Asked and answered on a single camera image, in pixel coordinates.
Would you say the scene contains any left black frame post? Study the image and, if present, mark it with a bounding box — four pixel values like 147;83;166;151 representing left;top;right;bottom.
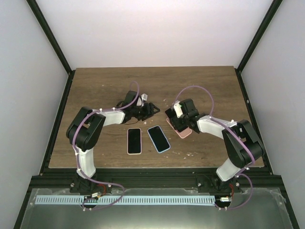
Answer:
26;0;72;74

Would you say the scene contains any light blue slotted cable duct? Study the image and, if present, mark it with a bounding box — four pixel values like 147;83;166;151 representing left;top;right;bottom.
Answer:
35;195;215;206

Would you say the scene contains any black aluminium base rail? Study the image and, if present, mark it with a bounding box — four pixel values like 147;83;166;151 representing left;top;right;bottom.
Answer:
69;167;241;193

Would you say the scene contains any red phone black screen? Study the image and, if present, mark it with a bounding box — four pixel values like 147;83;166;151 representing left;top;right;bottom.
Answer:
165;108;176;119

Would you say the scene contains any light blue phone case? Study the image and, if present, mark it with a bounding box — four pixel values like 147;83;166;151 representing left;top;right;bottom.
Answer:
146;125;172;154

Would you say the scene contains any pink phone case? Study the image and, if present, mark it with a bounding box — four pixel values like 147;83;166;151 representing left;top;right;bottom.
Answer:
166;118;193;139

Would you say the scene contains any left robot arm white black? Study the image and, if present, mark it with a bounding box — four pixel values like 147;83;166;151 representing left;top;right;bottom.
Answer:
66;91;160;193

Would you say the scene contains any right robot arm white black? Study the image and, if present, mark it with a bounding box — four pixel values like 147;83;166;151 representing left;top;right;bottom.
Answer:
165;99;266;192

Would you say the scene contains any left black table edge rail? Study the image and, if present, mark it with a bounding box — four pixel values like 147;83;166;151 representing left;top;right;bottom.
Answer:
39;70;76;176

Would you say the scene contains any white phone black screen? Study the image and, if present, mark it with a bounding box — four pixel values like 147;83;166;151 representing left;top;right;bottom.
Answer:
128;128;141;154

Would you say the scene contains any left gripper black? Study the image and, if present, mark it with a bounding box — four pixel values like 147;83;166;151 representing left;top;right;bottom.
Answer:
131;103;160;121

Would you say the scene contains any beige phone case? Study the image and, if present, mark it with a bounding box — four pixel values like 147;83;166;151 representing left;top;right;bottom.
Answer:
126;127;142;156

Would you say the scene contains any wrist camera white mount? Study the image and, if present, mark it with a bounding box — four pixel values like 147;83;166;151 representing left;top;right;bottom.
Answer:
136;94;148;106
173;101;183;118

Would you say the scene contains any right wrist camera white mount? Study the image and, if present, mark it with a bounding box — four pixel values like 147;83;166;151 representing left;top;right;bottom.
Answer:
173;101;183;118

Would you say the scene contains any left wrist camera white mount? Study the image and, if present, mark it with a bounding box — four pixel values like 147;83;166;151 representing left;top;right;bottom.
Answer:
136;94;148;106

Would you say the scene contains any blue phone black screen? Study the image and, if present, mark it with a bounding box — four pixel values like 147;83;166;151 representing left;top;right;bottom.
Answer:
147;126;170;152

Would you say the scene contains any right black table edge rail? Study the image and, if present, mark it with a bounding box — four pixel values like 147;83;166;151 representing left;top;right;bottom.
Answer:
234;68;274;175

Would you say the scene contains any black table edge rail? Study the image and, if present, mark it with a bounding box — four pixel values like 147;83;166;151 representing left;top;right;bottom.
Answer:
234;68;274;175
39;70;76;176

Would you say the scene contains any black frame post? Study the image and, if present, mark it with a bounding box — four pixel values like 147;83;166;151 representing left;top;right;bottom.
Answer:
26;0;72;74
237;0;283;72

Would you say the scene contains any right black frame post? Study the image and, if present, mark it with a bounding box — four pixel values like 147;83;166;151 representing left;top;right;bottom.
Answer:
237;0;283;72

